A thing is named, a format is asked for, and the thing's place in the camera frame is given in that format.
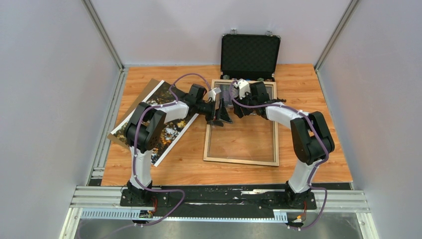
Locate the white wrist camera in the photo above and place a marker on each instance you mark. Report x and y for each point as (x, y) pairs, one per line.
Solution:
(213, 93)
(243, 88)

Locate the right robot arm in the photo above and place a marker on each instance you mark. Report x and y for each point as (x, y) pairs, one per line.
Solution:
(312, 140)

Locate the black frame stand piece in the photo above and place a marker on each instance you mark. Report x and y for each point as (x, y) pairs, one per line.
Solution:
(277, 101)

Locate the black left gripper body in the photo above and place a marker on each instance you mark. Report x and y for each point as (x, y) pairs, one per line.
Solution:
(206, 109)

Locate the aluminium front rail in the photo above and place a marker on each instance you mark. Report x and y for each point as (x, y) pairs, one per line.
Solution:
(104, 203)

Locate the black poker chip case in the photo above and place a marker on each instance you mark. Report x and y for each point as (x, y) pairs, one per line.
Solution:
(249, 56)

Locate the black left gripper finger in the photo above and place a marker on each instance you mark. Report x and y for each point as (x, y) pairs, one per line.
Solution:
(213, 116)
(223, 114)

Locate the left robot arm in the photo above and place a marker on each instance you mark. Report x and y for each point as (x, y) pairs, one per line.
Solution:
(143, 131)

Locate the brown cardboard backing board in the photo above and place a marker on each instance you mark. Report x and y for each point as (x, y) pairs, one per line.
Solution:
(117, 134)

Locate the light wooden picture frame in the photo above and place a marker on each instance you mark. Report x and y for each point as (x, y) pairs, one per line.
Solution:
(242, 161)

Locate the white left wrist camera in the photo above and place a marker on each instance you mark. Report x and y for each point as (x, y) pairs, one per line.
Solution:
(213, 93)

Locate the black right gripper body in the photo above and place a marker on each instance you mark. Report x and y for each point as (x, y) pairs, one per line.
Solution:
(247, 101)

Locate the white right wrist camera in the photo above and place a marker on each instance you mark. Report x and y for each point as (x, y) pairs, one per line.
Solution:
(243, 88)

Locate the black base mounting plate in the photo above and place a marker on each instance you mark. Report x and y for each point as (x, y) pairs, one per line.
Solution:
(219, 201)

